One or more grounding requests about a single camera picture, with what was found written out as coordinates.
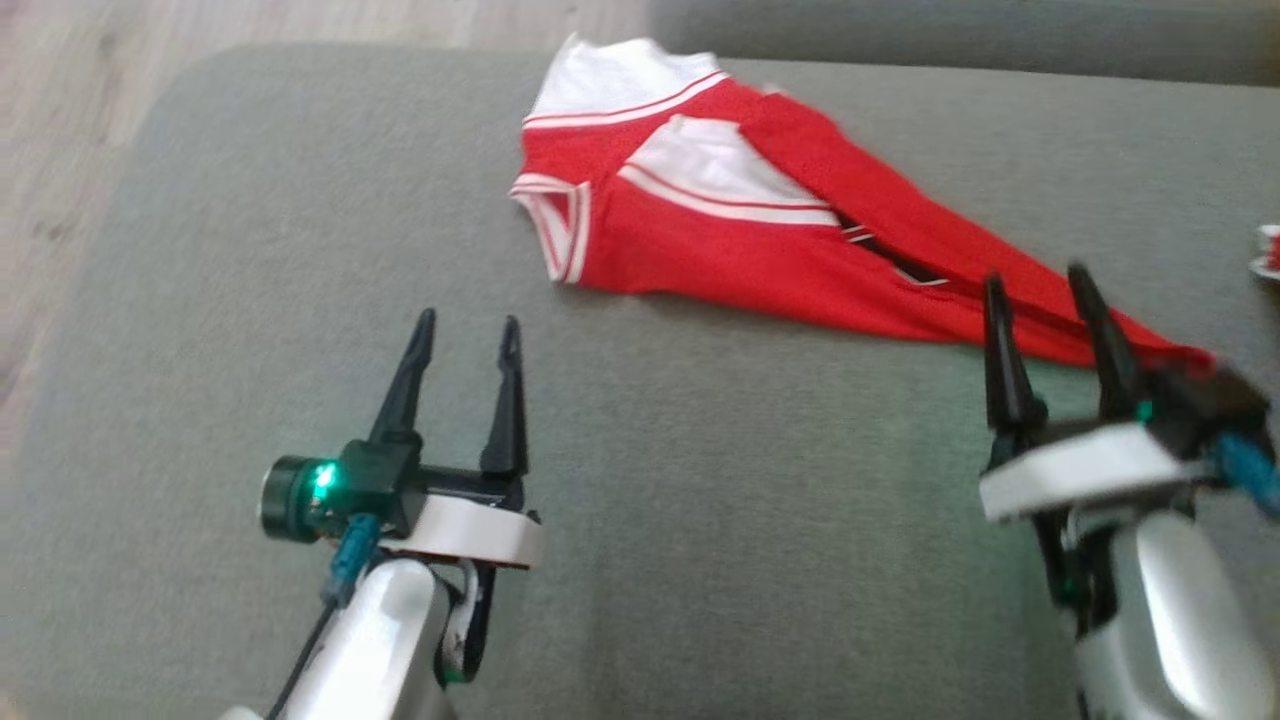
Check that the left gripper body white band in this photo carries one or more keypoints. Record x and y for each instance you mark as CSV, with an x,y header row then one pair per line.
x,y
470,530

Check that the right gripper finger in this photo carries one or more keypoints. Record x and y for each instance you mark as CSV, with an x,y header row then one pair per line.
x,y
1112,370
1010,390

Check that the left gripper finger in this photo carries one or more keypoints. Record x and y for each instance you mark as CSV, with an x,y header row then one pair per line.
x,y
507,420
405,400

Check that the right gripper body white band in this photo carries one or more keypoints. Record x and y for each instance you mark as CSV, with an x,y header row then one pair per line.
x,y
1090,465

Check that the red basketball shorts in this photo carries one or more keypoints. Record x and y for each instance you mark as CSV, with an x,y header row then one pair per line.
x,y
1270,250

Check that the red white basketball jersey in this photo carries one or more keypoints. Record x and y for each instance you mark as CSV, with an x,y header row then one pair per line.
x,y
700,250

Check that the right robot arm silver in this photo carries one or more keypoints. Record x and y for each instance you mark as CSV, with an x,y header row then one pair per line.
x,y
1170,620

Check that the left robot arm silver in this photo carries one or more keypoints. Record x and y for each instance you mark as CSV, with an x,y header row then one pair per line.
x,y
370,650

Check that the grey fabric ottoman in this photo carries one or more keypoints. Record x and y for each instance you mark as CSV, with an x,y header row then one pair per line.
x,y
700,500

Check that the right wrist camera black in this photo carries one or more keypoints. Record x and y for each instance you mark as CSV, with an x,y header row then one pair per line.
x,y
1210,400

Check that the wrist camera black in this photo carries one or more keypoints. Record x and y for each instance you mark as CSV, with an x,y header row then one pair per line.
x,y
300,495
1210,400

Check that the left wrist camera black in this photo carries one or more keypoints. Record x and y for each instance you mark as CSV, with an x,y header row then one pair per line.
x,y
300,495

